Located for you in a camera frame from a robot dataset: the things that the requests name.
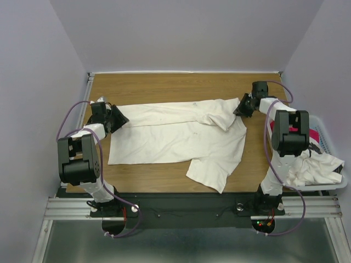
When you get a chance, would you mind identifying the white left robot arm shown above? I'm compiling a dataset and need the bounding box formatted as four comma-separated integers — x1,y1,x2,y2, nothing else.
56,98,247,216

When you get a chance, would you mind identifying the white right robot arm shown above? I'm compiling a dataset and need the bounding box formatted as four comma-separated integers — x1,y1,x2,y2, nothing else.
235,81,310,214

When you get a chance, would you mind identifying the red t shirt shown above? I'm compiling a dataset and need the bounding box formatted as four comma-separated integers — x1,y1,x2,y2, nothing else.
270,121,320,143

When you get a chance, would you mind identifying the white plastic laundry basket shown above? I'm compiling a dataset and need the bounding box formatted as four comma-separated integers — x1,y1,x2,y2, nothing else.
286,115,347,191

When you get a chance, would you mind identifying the white printed t shirt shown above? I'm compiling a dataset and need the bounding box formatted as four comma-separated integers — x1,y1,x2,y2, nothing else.
287,138,344,186

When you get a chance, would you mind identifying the electronics board with leds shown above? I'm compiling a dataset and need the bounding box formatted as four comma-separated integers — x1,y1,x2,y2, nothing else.
251,217,275,230

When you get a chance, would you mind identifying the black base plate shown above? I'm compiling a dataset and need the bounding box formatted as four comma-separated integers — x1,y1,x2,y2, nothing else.
56,191,286,230

